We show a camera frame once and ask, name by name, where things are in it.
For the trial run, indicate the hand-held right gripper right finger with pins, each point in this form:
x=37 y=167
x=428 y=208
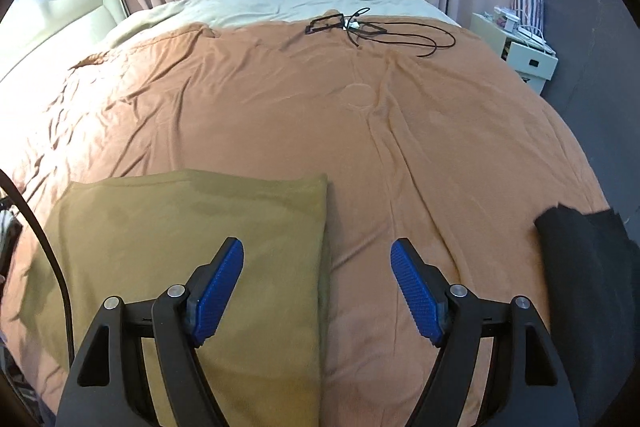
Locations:
x=415 y=292

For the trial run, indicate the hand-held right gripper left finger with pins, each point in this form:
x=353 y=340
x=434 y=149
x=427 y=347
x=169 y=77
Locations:
x=220 y=292

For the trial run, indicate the khaki garment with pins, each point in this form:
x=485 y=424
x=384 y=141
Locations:
x=150 y=232

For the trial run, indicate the black garment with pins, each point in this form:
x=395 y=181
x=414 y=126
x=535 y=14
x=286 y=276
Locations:
x=575 y=267

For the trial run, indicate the brown blanket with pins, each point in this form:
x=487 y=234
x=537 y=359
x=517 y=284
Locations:
x=300 y=107

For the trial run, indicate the white nightstand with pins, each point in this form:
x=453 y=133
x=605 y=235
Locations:
x=525 y=57

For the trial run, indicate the small silver device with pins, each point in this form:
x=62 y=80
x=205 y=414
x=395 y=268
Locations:
x=353 y=26

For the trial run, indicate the flat white device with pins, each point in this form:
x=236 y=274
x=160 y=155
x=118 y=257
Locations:
x=535 y=39

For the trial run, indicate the small white device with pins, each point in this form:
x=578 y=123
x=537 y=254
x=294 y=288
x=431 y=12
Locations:
x=505 y=19

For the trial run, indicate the cream duvet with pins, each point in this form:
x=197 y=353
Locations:
x=225 y=4

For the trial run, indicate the cream headboard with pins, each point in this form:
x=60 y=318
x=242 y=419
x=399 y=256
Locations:
x=65 y=12

